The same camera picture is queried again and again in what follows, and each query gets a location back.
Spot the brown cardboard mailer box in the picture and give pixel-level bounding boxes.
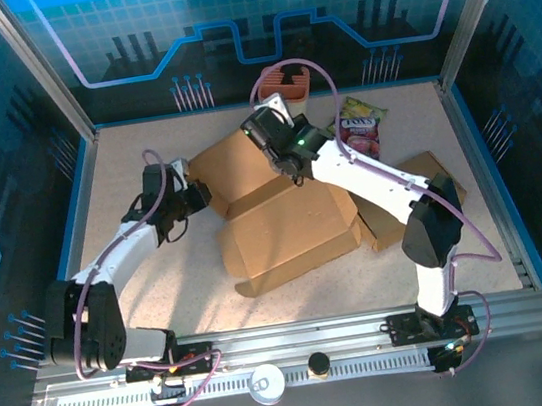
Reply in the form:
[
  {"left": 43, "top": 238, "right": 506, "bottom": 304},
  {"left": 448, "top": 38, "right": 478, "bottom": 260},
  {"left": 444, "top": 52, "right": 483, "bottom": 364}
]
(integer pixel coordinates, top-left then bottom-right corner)
[
  {"left": 348, "top": 145, "right": 474, "bottom": 256},
  {"left": 182, "top": 115, "right": 370, "bottom": 305}
]

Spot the cream knife block orange top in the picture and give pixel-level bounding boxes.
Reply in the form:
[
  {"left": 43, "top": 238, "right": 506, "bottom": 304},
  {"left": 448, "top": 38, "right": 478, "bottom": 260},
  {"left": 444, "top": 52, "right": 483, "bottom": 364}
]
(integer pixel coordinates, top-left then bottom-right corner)
[{"left": 253, "top": 58, "right": 319, "bottom": 124}]

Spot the purple candy bag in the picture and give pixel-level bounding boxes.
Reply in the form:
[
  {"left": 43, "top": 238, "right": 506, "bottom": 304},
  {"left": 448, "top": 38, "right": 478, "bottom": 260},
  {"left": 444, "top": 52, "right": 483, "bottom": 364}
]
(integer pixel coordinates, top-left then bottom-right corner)
[{"left": 334, "top": 110, "right": 387, "bottom": 167}]

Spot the yellow green candy bag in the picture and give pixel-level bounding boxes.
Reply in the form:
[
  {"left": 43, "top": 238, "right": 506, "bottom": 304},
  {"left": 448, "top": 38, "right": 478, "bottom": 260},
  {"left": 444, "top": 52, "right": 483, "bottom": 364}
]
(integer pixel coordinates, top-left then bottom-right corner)
[{"left": 324, "top": 91, "right": 391, "bottom": 131}]

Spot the small black electronics module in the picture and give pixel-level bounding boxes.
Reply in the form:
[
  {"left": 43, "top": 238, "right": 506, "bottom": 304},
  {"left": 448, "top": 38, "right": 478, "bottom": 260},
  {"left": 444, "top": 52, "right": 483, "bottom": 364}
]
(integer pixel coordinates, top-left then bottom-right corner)
[
  {"left": 147, "top": 376, "right": 189, "bottom": 406},
  {"left": 426, "top": 335, "right": 477, "bottom": 377}
]

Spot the black round knob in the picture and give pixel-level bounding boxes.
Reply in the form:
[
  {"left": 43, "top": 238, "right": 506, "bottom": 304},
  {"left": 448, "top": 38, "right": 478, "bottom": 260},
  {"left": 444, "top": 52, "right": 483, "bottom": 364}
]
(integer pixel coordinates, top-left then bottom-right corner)
[{"left": 305, "top": 349, "right": 333, "bottom": 380}]

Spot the white round lid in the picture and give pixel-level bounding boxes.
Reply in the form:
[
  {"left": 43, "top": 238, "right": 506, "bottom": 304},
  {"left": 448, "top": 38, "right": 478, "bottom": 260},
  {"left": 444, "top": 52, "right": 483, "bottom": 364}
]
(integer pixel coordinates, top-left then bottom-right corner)
[{"left": 246, "top": 362, "right": 290, "bottom": 406}]

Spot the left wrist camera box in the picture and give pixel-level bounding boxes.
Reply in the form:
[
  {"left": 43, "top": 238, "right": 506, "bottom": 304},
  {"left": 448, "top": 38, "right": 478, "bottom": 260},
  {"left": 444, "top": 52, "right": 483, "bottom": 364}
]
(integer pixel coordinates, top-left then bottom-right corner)
[{"left": 137, "top": 155, "right": 196, "bottom": 200}]

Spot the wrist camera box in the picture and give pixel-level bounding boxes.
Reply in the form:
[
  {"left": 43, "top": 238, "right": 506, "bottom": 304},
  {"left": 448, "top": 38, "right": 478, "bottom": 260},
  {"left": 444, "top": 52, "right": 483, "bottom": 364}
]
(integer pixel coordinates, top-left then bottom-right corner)
[
  {"left": 234, "top": 89, "right": 298, "bottom": 153},
  {"left": 137, "top": 155, "right": 196, "bottom": 200}
]

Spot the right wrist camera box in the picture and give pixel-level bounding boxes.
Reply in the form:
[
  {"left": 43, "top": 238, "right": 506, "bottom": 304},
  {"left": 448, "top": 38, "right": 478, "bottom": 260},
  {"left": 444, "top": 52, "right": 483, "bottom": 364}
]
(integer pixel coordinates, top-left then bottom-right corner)
[{"left": 234, "top": 89, "right": 298, "bottom": 153}]

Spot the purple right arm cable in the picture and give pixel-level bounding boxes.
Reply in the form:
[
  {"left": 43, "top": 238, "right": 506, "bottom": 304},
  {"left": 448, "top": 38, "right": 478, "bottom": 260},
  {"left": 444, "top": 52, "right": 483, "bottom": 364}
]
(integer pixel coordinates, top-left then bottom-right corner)
[{"left": 244, "top": 33, "right": 518, "bottom": 399}]

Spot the black handled knife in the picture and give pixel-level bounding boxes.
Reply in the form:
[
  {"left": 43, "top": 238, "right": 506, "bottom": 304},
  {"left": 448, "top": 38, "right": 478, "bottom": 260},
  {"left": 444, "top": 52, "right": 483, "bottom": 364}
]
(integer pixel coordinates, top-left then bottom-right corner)
[{"left": 278, "top": 62, "right": 305, "bottom": 87}]

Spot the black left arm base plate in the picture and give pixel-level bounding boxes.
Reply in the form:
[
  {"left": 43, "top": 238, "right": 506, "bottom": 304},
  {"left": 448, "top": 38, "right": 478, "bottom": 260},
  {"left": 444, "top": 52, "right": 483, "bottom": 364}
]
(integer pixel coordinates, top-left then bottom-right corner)
[{"left": 121, "top": 340, "right": 216, "bottom": 385}]

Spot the aluminium mounting rail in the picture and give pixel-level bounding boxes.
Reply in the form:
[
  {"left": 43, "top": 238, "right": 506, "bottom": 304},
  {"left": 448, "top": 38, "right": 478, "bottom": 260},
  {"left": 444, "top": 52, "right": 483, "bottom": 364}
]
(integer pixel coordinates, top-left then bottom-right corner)
[{"left": 29, "top": 284, "right": 542, "bottom": 399}]

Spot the aluminium frame post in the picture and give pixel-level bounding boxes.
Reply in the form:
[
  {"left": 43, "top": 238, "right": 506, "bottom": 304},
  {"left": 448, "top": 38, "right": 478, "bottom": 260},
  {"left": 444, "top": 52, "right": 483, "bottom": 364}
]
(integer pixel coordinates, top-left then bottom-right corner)
[
  {"left": 0, "top": 0, "right": 100, "bottom": 154},
  {"left": 426, "top": 0, "right": 527, "bottom": 92}
]

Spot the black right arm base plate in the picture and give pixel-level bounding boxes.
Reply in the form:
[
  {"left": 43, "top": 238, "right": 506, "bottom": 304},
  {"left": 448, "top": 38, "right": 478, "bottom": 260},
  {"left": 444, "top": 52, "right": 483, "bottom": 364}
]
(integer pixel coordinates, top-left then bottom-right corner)
[{"left": 385, "top": 302, "right": 481, "bottom": 348}]

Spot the white slotted cable duct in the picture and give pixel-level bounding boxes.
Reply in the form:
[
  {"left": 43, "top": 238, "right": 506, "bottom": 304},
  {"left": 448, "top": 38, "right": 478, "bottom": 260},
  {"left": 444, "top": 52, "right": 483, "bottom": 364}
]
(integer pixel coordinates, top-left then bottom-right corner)
[{"left": 53, "top": 346, "right": 434, "bottom": 406}]

